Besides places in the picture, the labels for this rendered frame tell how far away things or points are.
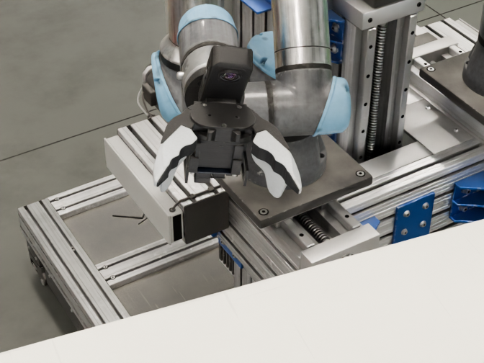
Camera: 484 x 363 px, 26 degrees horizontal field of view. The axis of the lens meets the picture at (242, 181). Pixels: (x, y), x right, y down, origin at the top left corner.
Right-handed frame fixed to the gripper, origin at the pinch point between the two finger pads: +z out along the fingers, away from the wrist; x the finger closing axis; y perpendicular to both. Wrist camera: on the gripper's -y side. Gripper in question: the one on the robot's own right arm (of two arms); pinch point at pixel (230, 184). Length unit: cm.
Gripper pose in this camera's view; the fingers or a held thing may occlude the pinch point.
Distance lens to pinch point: 107.7
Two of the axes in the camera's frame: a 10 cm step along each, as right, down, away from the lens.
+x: -9.9, -0.5, -1.5
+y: -1.4, 7.7, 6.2
